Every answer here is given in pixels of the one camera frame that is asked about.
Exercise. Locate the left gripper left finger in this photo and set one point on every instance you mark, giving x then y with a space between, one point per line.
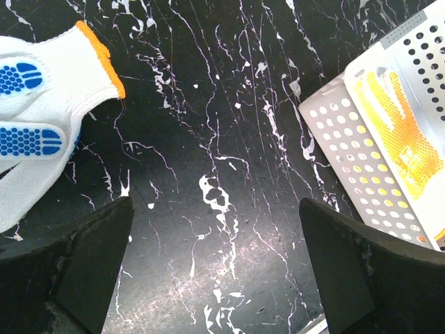
62 280

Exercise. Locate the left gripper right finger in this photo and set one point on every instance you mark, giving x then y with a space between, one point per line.
370 281

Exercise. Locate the yellow dotted white glove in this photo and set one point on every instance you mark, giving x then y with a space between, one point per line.
417 162

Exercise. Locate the blue dotted glove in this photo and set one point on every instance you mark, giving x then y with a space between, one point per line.
46 90

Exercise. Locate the white perforated storage basket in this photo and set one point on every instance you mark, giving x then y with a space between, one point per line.
415 51

